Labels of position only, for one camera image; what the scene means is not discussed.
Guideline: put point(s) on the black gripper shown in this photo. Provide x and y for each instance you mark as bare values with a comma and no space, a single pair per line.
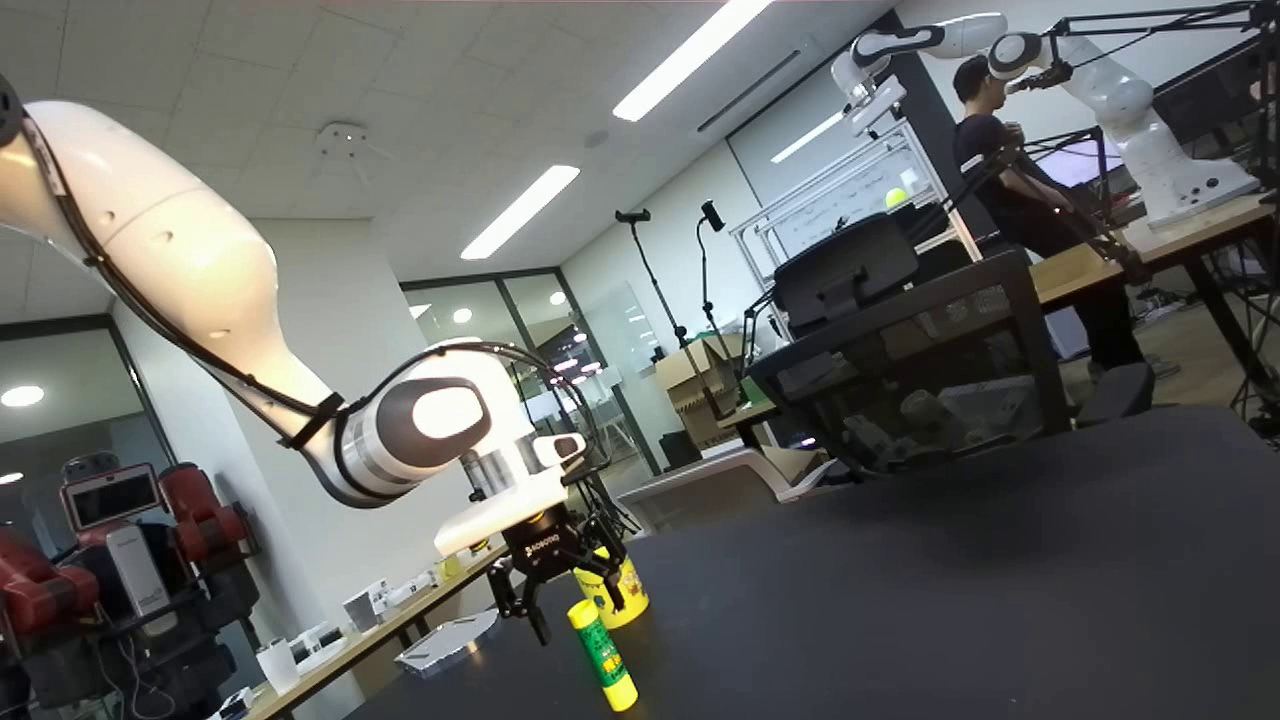
550,543

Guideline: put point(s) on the yellow green glue stick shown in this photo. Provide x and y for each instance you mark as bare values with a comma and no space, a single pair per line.
603,655

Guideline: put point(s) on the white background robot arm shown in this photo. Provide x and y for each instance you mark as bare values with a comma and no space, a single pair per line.
1132,105

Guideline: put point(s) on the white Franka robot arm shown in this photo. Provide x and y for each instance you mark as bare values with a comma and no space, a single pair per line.
160,243

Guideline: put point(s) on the yellow mug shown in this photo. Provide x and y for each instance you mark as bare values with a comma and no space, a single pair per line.
631,601

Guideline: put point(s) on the white paper sheet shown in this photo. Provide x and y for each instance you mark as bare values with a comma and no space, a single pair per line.
447,640

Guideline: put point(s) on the long wooden side table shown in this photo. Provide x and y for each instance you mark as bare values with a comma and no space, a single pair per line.
386,625

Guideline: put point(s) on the small cardboard box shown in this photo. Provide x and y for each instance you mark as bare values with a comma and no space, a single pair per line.
693,394

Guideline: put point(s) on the black tripod stand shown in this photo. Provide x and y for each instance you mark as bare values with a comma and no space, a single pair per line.
707,266
655,287

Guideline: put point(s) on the red Baxter robot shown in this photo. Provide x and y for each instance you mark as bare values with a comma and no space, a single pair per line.
194,515

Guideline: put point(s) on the long ceiling light panel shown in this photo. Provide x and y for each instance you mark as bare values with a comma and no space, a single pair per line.
684,61
522,211

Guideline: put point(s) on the ceiling smoke detector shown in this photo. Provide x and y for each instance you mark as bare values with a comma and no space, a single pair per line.
344,133

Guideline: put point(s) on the yellow green tennis ball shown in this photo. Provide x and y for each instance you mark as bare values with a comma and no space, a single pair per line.
898,197

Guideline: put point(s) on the round ceiling light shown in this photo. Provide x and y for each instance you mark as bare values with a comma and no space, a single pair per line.
22,399

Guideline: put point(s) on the person in black shirt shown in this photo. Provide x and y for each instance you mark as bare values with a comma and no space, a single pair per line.
1014,172

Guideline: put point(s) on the wooden desk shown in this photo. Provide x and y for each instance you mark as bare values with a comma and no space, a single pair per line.
1174,243

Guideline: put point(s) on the white wrist camera mount plate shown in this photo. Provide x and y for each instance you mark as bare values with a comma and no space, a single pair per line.
503,515

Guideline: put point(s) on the black frame table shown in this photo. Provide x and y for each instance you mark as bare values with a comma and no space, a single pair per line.
923,374

